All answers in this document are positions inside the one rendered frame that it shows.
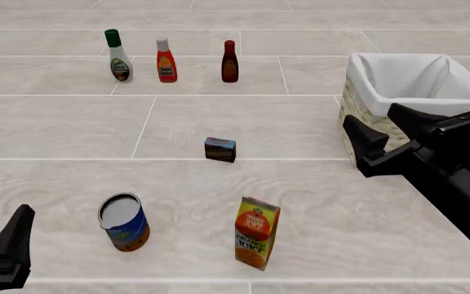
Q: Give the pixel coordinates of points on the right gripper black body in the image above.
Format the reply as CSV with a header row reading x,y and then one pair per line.
x,y
455,141

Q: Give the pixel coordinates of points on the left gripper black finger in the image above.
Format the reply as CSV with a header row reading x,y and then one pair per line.
x,y
12,235

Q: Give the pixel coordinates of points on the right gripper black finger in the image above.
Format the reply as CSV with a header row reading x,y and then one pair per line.
x,y
365,137
412,118

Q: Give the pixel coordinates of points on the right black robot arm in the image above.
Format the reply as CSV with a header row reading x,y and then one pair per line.
x,y
459,199

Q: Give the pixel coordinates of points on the wicker basket with white liner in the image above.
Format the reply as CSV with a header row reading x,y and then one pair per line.
x,y
402,76

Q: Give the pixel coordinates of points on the chocolate pudding box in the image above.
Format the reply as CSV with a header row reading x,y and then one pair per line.
x,y
220,150

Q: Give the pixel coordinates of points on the blue and orange tin can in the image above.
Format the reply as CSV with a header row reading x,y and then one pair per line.
x,y
127,226

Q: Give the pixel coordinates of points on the orange juice carton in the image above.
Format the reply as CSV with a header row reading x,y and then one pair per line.
x,y
255,235

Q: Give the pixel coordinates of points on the dark red sauce bottle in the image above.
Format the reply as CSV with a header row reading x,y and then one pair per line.
x,y
229,65

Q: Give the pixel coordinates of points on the green-capped salad dressing bottle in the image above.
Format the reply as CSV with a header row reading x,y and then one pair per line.
x,y
119,61

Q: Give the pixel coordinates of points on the grey-capped red ketchup bottle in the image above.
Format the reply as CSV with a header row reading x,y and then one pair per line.
x,y
166,64

